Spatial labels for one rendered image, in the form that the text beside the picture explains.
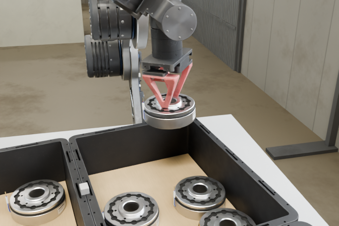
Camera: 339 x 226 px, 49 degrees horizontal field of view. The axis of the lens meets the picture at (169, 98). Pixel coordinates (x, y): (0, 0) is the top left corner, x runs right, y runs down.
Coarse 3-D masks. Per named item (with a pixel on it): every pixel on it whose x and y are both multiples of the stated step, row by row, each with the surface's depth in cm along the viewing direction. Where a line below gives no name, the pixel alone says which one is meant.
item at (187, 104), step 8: (152, 96) 77; (184, 96) 76; (144, 104) 73; (152, 104) 74; (184, 104) 73; (192, 104) 72; (152, 112) 70; (160, 112) 70; (168, 112) 70; (176, 112) 70; (184, 112) 70
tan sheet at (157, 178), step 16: (160, 160) 89; (176, 160) 89; (192, 160) 89; (96, 176) 84; (112, 176) 84; (128, 176) 84; (144, 176) 84; (160, 176) 84; (176, 176) 84; (96, 192) 78; (112, 192) 78; (144, 192) 78; (160, 192) 78; (160, 208) 74; (160, 224) 69; (176, 224) 69; (192, 224) 69
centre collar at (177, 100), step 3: (165, 96) 75; (174, 96) 75; (174, 99) 74; (177, 99) 74; (180, 99) 74; (177, 102) 72; (180, 102) 73; (159, 105) 72; (171, 105) 71; (174, 105) 72; (177, 105) 72
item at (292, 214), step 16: (112, 128) 83; (128, 128) 84; (224, 144) 77; (80, 160) 71; (240, 160) 71; (80, 176) 67; (256, 176) 67; (272, 192) 62; (96, 208) 59; (288, 208) 59; (96, 224) 55; (272, 224) 55
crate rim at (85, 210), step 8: (24, 144) 77; (32, 144) 77; (40, 144) 77; (48, 144) 78; (64, 144) 77; (0, 152) 74; (8, 152) 75; (64, 152) 74; (72, 160) 71; (72, 168) 69; (72, 176) 67; (80, 192) 62; (80, 200) 60; (80, 208) 59; (88, 208) 59; (88, 216) 57; (88, 224) 55
